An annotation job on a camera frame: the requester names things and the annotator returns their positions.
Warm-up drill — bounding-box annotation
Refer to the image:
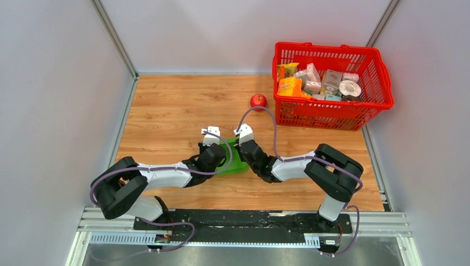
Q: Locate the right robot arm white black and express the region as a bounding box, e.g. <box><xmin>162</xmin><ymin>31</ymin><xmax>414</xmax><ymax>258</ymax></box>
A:
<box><xmin>236</xmin><ymin>140</ymin><xmax>364</xmax><ymax>232</ymax></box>

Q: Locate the purple cable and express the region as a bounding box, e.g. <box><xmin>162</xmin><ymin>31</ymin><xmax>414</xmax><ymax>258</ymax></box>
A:
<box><xmin>234</xmin><ymin>106</ymin><xmax>364</xmax><ymax>258</ymax></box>
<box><xmin>89</xmin><ymin>131</ymin><xmax>234</xmax><ymax>206</ymax></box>

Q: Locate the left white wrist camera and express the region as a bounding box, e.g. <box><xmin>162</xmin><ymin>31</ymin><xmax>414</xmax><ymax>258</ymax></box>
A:
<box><xmin>201</xmin><ymin>126</ymin><xmax>220</xmax><ymax>147</ymax></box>

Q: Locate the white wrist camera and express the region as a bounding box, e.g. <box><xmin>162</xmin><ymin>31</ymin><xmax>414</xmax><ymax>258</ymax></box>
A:
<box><xmin>233</xmin><ymin>124</ymin><xmax>254</xmax><ymax>145</ymax></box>
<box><xmin>201</xmin><ymin>126</ymin><xmax>220</xmax><ymax>147</ymax></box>

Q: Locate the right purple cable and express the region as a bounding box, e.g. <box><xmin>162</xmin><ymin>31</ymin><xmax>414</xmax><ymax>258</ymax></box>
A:
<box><xmin>234</xmin><ymin>106</ymin><xmax>364</xmax><ymax>258</ymax></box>

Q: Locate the yellow snack bag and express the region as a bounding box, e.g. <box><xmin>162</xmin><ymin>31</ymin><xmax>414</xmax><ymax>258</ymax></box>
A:
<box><xmin>277</xmin><ymin>63</ymin><xmax>299</xmax><ymax>80</ymax></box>

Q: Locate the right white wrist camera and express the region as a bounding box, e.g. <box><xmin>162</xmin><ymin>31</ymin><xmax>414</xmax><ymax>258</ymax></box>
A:
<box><xmin>233</xmin><ymin>124</ymin><xmax>254</xmax><ymax>145</ymax></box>

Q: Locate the small pink white box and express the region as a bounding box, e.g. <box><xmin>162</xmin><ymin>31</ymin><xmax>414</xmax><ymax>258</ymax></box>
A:
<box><xmin>342</xmin><ymin>73</ymin><xmax>360</xmax><ymax>83</ymax></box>

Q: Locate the orange snack box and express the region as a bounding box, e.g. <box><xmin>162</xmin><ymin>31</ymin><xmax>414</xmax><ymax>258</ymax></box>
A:
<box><xmin>277</xmin><ymin>76</ymin><xmax>311</xmax><ymax>99</ymax></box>

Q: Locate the pink box in basket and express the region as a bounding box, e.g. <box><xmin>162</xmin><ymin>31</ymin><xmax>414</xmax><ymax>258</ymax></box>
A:
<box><xmin>303</xmin><ymin>80</ymin><xmax>322</xmax><ymax>94</ymax></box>

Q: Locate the pink white carton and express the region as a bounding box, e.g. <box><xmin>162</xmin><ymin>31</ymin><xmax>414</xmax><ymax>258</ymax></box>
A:
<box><xmin>306</xmin><ymin>63</ymin><xmax>321</xmax><ymax>83</ymax></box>

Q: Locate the white red box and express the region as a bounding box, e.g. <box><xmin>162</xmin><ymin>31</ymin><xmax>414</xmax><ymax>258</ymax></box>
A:
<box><xmin>322</xmin><ymin>69</ymin><xmax>343</xmax><ymax>93</ymax></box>

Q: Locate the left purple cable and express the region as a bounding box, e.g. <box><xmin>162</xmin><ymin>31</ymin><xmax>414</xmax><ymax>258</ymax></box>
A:
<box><xmin>89</xmin><ymin>131</ymin><xmax>234</xmax><ymax>206</ymax></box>

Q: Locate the red plastic basket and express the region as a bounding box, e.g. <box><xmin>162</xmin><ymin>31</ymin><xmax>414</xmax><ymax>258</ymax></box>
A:
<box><xmin>272</xmin><ymin>42</ymin><xmax>394</xmax><ymax>131</ymax></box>

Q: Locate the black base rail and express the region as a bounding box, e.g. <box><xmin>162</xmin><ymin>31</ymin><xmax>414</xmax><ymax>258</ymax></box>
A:
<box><xmin>133</xmin><ymin>209</ymin><xmax>354</xmax><ymax>244</ymax></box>

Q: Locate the red apple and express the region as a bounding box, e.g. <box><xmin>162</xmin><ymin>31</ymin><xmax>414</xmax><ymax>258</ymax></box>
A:
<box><xmin>249</xmin><ymin>94</ymin><xmax>268</xmax><ymax>108</ymax></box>

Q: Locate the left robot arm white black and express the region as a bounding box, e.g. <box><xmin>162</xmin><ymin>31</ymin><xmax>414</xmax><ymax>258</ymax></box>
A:
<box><xmin>90</xmin><ymin>144</ymin><xmax>226</xmax><ymax>230</ymax></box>

